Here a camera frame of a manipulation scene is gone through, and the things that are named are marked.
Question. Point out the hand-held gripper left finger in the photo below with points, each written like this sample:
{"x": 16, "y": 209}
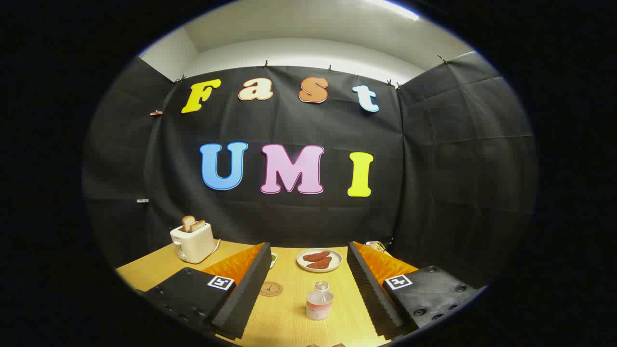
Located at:
{"x": 246, "y": 294}

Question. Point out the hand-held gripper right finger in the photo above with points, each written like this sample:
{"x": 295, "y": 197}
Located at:
{"x": 371, "y": 294}

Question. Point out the round wooden coaster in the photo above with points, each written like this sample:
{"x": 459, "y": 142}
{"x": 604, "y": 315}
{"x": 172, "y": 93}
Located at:
{"x": 271, "y": 288}

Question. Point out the clear plastic juice bottle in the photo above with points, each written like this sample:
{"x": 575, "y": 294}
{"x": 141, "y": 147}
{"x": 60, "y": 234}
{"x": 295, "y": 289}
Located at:
{"x": 319, "y": 306}

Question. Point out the metal mesh holder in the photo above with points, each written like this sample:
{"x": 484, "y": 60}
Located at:
{"x": 376, "y": 246}

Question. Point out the white round plate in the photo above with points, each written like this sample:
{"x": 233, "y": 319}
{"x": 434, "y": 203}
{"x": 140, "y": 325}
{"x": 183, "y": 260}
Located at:
{"x": 337, "y": 260}

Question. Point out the wooden table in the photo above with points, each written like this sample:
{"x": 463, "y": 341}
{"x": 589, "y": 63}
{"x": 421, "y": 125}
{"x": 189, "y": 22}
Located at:
{"x": 289, "y": 315}

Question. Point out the red meat piece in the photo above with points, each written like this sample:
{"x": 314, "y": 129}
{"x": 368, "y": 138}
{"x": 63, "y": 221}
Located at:
{"x": 320, "y": 263}
{"x": 315, "y": 256}

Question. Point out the cream toaster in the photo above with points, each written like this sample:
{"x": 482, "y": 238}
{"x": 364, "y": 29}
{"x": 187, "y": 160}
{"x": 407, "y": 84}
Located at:
{"x": 195, "y": 246}

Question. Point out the black backdrop cloth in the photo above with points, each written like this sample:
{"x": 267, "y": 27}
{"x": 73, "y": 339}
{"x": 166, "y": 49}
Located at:
{"x": 289, "y": 221}

